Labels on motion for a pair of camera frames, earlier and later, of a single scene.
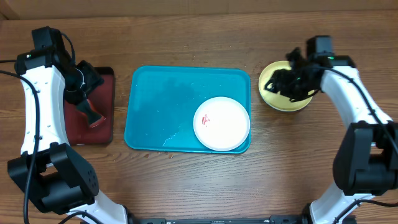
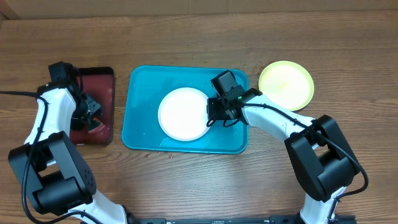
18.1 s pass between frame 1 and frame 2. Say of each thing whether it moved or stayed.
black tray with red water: stayed
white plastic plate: moved
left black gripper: moved
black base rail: stayed
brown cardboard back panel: stayed
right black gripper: moved
